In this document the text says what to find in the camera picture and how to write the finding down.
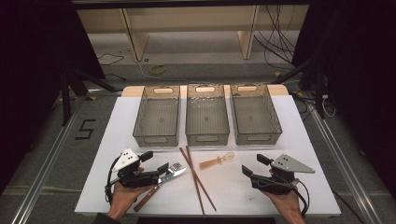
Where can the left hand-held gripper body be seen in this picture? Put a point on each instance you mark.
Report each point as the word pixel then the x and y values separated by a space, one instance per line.
pixel 126 160

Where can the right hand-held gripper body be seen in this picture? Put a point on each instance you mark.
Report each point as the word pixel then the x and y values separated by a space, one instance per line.
pixel 289 165

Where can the grey transparent plastic bin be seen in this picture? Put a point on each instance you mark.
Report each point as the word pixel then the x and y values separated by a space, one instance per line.
pixel 158 119
pixel 255 119
pixel 207 119

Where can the brown wooden chopstick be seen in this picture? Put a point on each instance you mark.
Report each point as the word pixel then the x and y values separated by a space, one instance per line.
pixel 199 196
pixel 202 186

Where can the person's right hand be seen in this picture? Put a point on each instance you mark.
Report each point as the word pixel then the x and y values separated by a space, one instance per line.
pixel 288 203

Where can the person's left hand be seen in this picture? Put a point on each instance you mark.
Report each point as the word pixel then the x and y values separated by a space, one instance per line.
pixel 121 199

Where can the white table sheet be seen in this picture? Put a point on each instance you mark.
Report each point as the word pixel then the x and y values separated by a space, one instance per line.
pixel 236 189

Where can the black tripod stand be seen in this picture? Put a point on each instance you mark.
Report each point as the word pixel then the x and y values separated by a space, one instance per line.
pixel 319 90
pixel 66 99

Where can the yellow tape roll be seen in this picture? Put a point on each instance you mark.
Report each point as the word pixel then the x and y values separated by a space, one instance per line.
pixel 158 69

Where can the black curtain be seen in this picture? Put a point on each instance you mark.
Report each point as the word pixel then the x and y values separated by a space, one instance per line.
pixel 364 77
pixel 34 77

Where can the beige wooden desk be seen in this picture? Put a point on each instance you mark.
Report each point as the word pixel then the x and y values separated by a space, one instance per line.
pixel 186 18

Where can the aluminium floor rail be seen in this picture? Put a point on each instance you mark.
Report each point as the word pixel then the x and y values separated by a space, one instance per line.
pixel 46 165
pixel 345 168

